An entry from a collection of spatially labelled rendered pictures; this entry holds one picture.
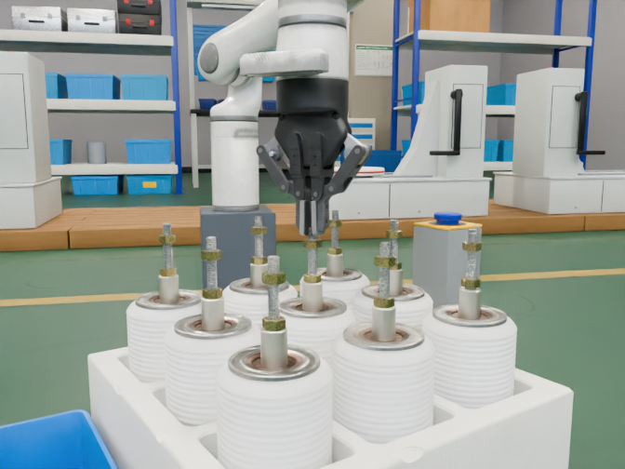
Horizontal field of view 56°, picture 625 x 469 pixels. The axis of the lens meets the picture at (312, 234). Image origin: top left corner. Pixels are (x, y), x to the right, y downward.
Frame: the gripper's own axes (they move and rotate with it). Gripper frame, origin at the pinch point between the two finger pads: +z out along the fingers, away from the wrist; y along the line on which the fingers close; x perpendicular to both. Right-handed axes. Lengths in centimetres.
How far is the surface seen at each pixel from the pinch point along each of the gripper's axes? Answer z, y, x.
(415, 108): -41, 139, -483
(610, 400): 35, -31, -51
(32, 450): 26.6, 28.2, 14.7
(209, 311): 8.2, 5.4, 11.3
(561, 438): 22.1, -25.5, -6.1
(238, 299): 10.6, 10.5, -1.2
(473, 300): 8.0, -16.6, -3.8
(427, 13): -128, 135, -501
